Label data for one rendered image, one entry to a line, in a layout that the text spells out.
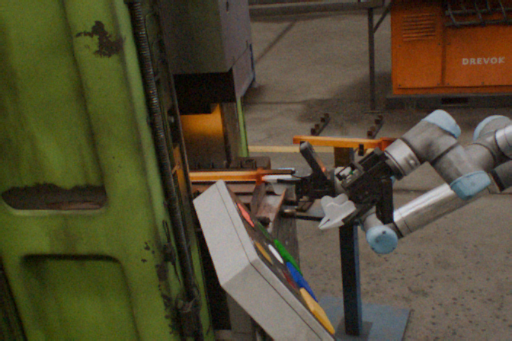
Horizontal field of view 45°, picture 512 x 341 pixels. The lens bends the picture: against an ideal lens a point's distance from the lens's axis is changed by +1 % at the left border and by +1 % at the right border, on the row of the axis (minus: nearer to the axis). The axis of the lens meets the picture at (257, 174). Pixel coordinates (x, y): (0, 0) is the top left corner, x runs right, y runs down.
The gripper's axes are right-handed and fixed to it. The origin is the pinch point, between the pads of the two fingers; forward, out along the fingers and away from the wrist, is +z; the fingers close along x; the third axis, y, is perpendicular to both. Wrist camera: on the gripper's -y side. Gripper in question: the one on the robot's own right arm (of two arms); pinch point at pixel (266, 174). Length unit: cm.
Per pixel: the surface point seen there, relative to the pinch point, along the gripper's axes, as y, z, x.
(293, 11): 95, 110, 753
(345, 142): 6.8, -19.7, 39.0
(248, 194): 2.2, 3.9, -8.0
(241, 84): -29.2, 2.6, -5.2
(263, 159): 2.5, 4.5, 16.7
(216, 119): -9.5, 20.0, 22.8
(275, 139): 101, 55, 274
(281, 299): -10, -17, -72
